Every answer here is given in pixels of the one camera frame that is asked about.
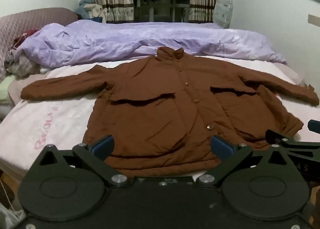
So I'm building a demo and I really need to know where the dark red garment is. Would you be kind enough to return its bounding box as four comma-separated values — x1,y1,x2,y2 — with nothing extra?
14,29,38,47

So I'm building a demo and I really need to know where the blue plush toy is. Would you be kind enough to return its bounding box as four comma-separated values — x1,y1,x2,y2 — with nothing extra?
75,0,97,20

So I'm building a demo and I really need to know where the white cord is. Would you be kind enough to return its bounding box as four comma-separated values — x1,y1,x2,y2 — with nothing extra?
0,176,15,216

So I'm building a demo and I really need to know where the white cloth pile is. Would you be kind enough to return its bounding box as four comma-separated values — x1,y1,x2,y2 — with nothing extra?
84,3,104,21

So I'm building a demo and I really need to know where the bed with pink sheet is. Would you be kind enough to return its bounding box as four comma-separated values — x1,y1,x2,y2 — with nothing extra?
0,56,320,177

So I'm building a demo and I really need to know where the mauve padded headboard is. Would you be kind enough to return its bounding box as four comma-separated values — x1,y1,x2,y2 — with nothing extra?
0,7,78,80

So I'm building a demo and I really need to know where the light green pillow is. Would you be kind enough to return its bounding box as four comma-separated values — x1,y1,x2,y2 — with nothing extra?
0,75,15,105

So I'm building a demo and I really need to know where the brown jacket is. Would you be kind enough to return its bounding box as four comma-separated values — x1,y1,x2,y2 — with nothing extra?
20,46,320,178

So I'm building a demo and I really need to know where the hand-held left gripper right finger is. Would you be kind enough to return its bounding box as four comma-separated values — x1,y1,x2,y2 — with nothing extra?
196,134,287,186

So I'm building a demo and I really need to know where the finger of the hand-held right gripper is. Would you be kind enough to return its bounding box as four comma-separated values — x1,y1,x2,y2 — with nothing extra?
307,119,320,132
265,129,320,148

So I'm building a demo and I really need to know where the purple duvet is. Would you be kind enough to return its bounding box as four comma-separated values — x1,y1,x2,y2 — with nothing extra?
15,18,288,67

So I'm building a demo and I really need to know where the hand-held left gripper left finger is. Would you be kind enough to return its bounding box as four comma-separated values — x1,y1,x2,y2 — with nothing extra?
37,135,131,186

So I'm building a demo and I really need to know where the grey clothes pile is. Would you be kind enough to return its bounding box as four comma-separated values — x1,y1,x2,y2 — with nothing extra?
5,52,40,77

